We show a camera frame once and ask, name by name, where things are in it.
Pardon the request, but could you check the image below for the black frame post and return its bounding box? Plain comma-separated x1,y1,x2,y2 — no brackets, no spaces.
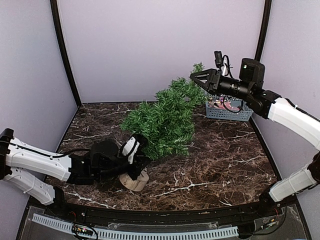
254,0,272,62
49,0,82,108

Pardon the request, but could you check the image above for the pink plush ornament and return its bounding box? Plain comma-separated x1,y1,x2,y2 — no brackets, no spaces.
217,100,240,112

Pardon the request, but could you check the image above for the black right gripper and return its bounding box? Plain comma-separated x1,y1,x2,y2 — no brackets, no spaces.
190,68,253,101

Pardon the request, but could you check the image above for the grey slotted cable duct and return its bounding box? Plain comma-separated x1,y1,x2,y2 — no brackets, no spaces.
31,213,239,240

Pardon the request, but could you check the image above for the right black frame post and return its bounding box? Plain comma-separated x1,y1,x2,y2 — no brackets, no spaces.
254,0,272,62

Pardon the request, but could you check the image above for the small green christmas tree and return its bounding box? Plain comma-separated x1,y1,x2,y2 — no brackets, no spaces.
120,77,206,162

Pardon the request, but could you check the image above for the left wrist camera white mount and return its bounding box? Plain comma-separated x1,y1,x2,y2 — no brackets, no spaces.
120,133,148,165

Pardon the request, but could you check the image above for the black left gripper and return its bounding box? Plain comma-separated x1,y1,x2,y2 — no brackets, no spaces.
96,146,154,182

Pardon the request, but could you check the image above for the blue plastic basket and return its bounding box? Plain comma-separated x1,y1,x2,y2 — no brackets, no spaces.
205,94,253,122

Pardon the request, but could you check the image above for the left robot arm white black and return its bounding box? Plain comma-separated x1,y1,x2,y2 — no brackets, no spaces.
0,128,151,218

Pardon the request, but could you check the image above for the left black frame post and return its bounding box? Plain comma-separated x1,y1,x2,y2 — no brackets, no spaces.
49,0,82,108

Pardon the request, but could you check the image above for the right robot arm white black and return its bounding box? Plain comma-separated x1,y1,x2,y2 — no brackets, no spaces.
190,58,320,217

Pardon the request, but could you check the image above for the black front rail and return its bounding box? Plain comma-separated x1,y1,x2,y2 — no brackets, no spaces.
51,201,285,226

